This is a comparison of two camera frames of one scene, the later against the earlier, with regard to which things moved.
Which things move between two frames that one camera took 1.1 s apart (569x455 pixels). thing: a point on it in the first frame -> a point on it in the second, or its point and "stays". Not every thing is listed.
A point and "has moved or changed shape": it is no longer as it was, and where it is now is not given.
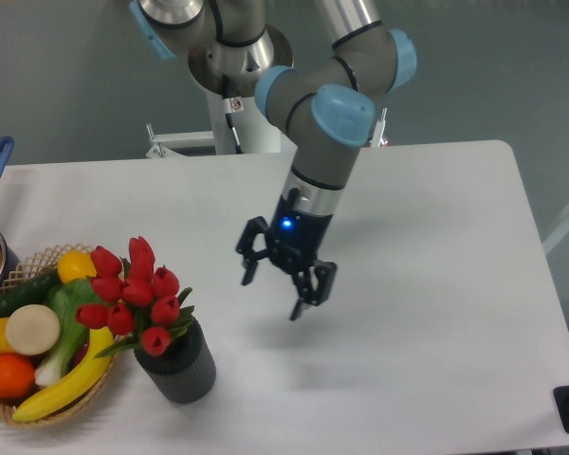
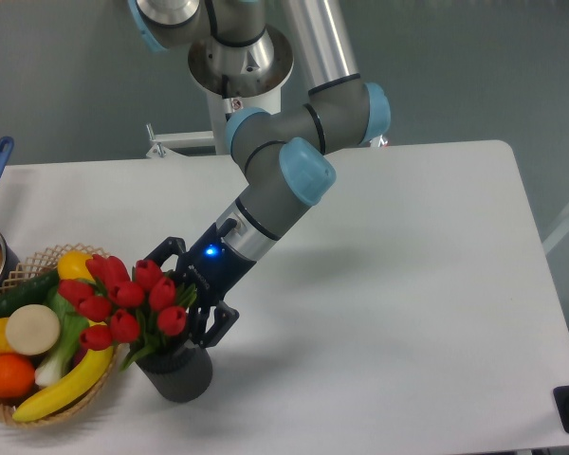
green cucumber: (32, 292) stays
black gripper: (295, 241) -> (214, 265)
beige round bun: (32, 329) stays
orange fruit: (7, 376) stays
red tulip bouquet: (134, 296) has moved or changed shape
